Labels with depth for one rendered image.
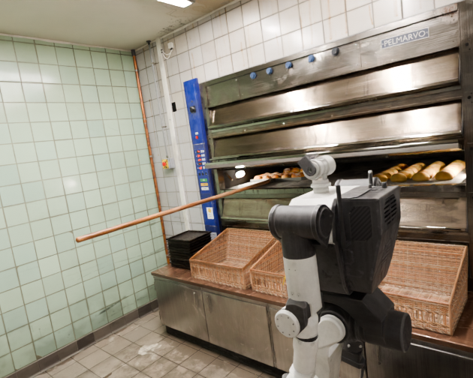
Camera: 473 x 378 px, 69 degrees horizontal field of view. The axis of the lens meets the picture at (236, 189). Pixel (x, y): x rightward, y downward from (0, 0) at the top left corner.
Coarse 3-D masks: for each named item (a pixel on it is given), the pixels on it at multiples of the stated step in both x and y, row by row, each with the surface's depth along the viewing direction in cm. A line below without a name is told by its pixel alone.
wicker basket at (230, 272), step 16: (224, 240) 297; (240, 240) 288; (256, 240) 277; (272, 240) 256; (192, 256) 269; (208, 256) 281; (224, 256) 296; (240, 256) 287; (256, 256) 241; (192, 272) 267; (208, 272) 273; (224, 272) 243; (240, 272) 233; (240, 288) 235
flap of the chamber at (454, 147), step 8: (448, 144) 173; (456, 144) 170; (352, 152) 205; (360, 152) 201; (368, 152) 199; (376, 152) 196; (384, 152) 193; (392, 152) 190; (400, 152) 187; (408, 152) 187; (416, 152) 189; (424, 152) 190; (432, 152) 192; (264, 160) 247; (272, 160) 242; (280, 160) 238; (288, 160) 234; (296, 160) 230; (208, 168) 284; (216, 168) 287; (224, 168) 290
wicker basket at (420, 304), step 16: (400, 256) 207; (416, 256) 201; (432, 256) 195; (448, 256) 190; (464, 256) 179; (400, 272) 206; (432, 272) 195; (464, 272) 180; (384, 288) 207; (400, 288) 204; (416, 288) 200; (432, 288) 194; (448, 288) 189; (464, 288) 178; (400, 304) 168; (416, 304) 163; (432, 304) 158; (448, 304) 153; (464, 304) 177; (416, 320) 164; (432, 320) 159; (448, 320) 166
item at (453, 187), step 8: (392, 184) 213; (400, 184) 209; (408, 184) 206; (416, 184) 202; (424, 184) 199; (432, 184) 196; (440, 184) 193; (448, 184) 190; (456, 184) 187; (464, 184) 184; (224, 192) 298; (240, 192) 286; (248, 192) 281; (256, 192) 275; (264, 192) 270; (272, 192) 266; (280, 192) 261; (288, 192) 256; (296, 192) 252; (304, 192) 247; (400, 192) 205; (408, 192) 202; (416, 192) 200; (424, 192) 197; (432, 192) 194
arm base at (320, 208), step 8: (272, 208) 95; (320, 208) 87; (328, 208) 91; (272, 216) 94; (312, 216) 86; (320, 216) 86; (328, 216) 89; (272, 224) 93; (312, 224) 86; (320, 224) 86; (328, 224) 89; (272, 232) 94; (312, 232) 86; (320, 232) 86; (328, 232) 89; (280, 240) 97; (312, 240) 93; (320, 240) 87; (328, 240) 90
